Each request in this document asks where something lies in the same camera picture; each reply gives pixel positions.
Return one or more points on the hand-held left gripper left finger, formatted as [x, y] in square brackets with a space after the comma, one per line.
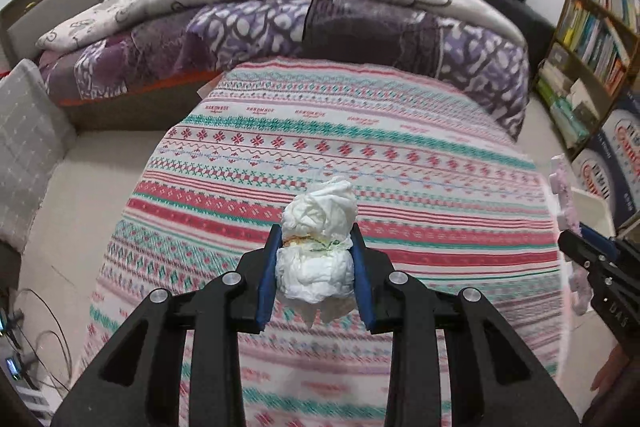
[267, 279]

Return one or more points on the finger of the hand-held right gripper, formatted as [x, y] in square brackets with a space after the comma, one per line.
[580, 252]
[597, 239]

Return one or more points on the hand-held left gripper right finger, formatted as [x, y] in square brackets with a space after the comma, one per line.
[363, 279]

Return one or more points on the white plastic bin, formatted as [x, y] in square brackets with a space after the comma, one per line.
[592, 207]

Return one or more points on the pale jigsaw foam strip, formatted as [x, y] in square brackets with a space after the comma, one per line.
[561, 189]

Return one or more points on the white tissue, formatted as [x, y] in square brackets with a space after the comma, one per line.
[315, 212]

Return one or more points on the person's right hand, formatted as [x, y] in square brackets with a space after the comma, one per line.
[609, 367]

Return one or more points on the striped patterned bedsheet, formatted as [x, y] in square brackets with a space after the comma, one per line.
[350, 147]

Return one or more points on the beige bed mattress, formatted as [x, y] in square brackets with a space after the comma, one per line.
[80, 207]

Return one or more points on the wooden bookshelf with books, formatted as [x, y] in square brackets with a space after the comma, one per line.
[600, 22]

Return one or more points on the black cabinet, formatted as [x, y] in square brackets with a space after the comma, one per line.
[530, 27]

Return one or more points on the purple and white quilt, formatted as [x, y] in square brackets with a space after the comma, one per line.
[250, 27]

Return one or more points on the white power strip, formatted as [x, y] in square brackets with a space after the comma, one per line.
[27, 392]

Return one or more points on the grey pillow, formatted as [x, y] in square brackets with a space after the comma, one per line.
[30, 142]

